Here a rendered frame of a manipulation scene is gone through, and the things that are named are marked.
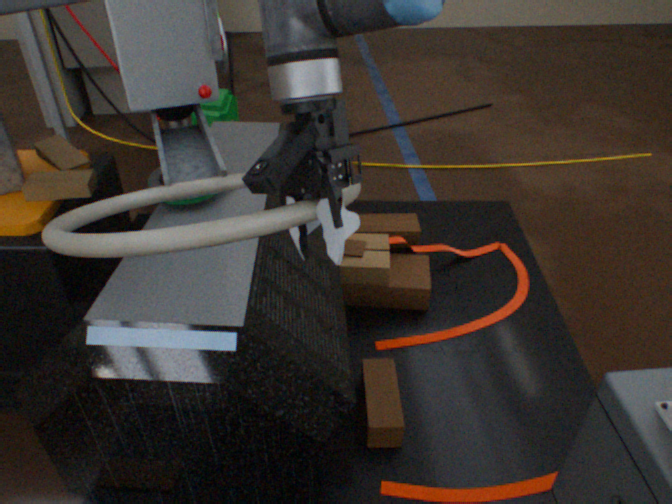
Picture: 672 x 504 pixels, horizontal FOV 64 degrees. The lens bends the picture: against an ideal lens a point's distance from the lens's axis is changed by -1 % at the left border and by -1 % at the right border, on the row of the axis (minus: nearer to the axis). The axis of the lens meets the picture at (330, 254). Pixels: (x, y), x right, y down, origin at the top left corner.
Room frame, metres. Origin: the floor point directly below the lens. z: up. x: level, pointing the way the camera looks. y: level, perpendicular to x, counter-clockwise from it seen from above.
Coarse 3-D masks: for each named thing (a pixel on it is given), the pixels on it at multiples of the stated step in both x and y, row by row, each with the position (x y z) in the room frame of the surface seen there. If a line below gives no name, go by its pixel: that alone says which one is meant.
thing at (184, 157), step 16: (176, 128) 1.26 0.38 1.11; (192, 128) 1.26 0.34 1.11; (208, 128) 1.16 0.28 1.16; (160, 144) 1.07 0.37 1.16; (176, 144) 1.17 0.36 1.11; (192, 144) 1.16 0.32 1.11; (208, 144) 1.11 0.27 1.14; (160, 160) 1.00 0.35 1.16; (176, 160) 1.08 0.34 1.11; (192, 160) 1.08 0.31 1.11; (208, 160) 1.08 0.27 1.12; (176, 176) 1.01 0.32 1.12; (192, 176) 1.01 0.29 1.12; (208, 176) 1.01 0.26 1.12; (224, 176) 0.95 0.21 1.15; (208, 192) 0.94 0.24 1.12
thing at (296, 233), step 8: (288, 200) 0.63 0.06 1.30; (296, 200) 0.62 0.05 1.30; (304, 224) 0.61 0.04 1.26; (312, 224) 0.64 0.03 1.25; (296, 232) 0.61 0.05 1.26; (304, 232) 0.61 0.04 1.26; (296, 240) 0.60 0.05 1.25; (304, 240) 0.61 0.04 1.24; (304, 248) 0.60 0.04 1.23; (304, 256) 0.60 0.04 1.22
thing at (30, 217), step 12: (24, 156) 1.75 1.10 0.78; (36, 156) 1.75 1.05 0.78; (24, 168) 1.66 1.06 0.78; (36, 168) 1.66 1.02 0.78; (48, 168) 1.66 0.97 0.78; (84, 168) 1.70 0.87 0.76; (12, 192) 1.50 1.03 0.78; (0, 204) 1.43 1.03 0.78; (12, 204) 1.43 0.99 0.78; (24, 204) 1.43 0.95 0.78; (36, 204) 1.43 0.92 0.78; (48, 204) 1.43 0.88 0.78; (60, 204) 1.48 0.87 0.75; (0, 216) 1.36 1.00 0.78; (12, 216) 1.36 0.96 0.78; (24, 216) 1.36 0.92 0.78; (36, 216) 1.36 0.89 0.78; (48, 216) 1.39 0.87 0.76; (0, 228) 1.31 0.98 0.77; (12, 228) 1.31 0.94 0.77; (24, 228) 1.31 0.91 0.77; (36, 228) 1.33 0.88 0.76
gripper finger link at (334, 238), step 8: (320, 200) 0.59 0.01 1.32; (320, 208) 0.59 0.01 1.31; (328, 208) 0.58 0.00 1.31; (344, 208) 0.60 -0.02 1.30; (320, 216) 0.58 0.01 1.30; (328, 216) 0.58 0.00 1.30; (344, 216) 0.60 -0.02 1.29; (352, 216) 0.61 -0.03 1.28; (328, 224) 0.57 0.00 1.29; (344, 224) 0.59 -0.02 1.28; (352, 224) 0.60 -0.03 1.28; (328, 232) 0.57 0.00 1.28; (336, 232) 0.57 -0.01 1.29; (344, 232) 0.58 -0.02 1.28; (352, 232) 0.59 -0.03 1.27; (328, 240) 0.57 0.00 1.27; (336, 240) 0.56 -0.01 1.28; (344, 240) 0.58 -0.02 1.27; (328, 248) 0.57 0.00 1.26; (336, 248) 0.56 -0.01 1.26; (328, 256) 0.56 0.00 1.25; (336, 256) 0.56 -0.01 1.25; (336, 264) 0.56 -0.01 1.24
